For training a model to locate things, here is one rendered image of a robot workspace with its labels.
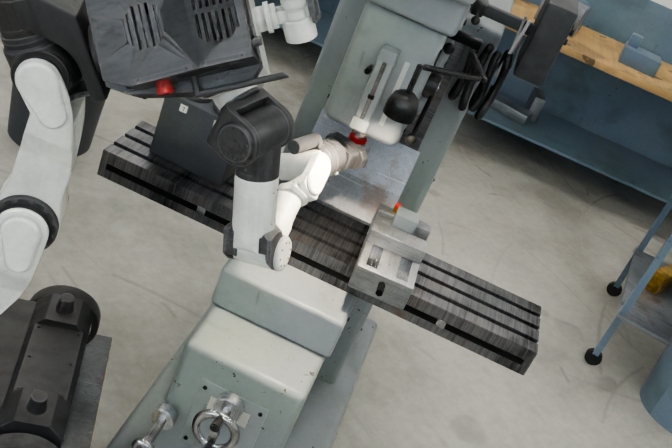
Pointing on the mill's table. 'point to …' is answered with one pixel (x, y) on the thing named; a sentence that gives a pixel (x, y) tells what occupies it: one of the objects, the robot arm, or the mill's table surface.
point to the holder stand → (190, 137)
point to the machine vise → (386, 266)
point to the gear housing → (414, 2)
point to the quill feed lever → (425, 104)
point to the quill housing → (368, 44)
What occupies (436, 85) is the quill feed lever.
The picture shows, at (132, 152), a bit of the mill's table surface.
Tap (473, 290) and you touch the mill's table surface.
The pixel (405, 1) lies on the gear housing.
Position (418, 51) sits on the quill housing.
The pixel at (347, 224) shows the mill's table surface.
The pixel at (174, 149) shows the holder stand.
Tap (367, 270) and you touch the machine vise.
